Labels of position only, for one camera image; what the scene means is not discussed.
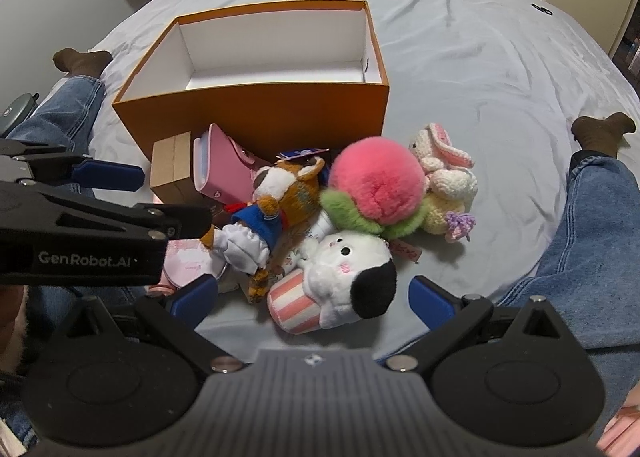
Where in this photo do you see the small brown cardboard box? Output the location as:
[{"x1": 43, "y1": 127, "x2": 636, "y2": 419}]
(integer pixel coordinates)
[{"x1": 150, "y1": 131, "x2": 201, "y2": 205}]

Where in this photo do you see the grey bed sheet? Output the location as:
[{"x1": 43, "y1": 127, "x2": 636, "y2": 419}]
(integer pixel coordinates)
[{"x1": 30, "y1": 0, "x2": 640, "y2": 373}]

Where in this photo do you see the person's right leg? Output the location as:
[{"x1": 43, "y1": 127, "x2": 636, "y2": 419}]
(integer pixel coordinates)
[{"x1": 492, "y1": 150, "x2": 640, "y2": 438}]

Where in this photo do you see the white cat plush toy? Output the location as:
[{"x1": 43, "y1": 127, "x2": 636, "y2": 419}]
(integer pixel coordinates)
[{"x1": 267, "y1": 231, "x2": 398, "y2": 336}]

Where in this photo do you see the crochet bunny toy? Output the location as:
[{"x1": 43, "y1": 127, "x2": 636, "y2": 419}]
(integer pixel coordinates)
[{"x1": 407, "y1": 122, "x2": 478, "y2": 244}]

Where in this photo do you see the pink card holder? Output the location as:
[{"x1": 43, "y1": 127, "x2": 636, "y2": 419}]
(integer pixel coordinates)
[{"x1": 192, "y1": 123, "x2": 273, "y2": 203}]

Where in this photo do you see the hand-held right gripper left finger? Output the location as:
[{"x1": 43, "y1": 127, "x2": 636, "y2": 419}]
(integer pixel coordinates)
[{"x1": 65, "y1": 274, "x2": 246, "y2": 374}]

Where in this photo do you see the brown fox plush toy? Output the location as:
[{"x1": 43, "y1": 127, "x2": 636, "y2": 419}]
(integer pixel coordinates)
[{"x1": 200, "y1": 154, "x2": 328, "y2": 305}]

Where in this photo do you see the person's left brown sock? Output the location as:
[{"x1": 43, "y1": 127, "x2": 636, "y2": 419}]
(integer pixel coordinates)
[{"x1": 52, "y1": 48, "x2": 113, "y2": 78}]

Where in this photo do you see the pink paper tag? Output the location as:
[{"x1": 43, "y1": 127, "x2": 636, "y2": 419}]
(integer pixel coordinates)
[{"x1": 385, "y1": 237, "x2": 425, "y2": 263}]

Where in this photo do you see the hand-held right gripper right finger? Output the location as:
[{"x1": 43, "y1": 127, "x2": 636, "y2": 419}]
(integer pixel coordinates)
[{"x1": 384, "y1": 275, "x2": 576, "y2": 374}]

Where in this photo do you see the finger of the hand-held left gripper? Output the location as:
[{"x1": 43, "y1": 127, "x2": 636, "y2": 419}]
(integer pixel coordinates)
[
  {"x1": 0, "y1": 181, "x2": 213, "y2": 242},
  {"x1": 0, "y1": 138, "x2": 147, "y2": 193}
]

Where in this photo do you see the pink peach plush toy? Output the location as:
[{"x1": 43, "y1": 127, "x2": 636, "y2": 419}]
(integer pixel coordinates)
[{"x1": 320, "y1": 136, "x2": 431, "y2": 240}]

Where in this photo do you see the orange cardboard box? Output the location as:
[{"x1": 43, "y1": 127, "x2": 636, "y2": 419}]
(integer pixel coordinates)
[{"x1": 111, "y1": 0, "x2": 391, "y2": 173}]

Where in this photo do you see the dark blue paper tag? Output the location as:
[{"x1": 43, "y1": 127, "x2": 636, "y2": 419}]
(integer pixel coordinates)
[{"x1": 276, "y1": 147, "x2": 331, "y2": 163}]

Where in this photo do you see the pink round mirror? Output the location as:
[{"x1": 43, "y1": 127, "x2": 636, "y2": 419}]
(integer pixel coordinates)
[{"x1": 145, "y1": 237, "x2": 228, "y2": 297}]

